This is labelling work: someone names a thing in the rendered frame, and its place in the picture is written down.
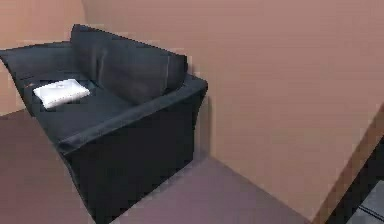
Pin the black sofa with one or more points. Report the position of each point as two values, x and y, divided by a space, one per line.
133 133

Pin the brown door frame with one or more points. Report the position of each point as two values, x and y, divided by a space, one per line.
353 166

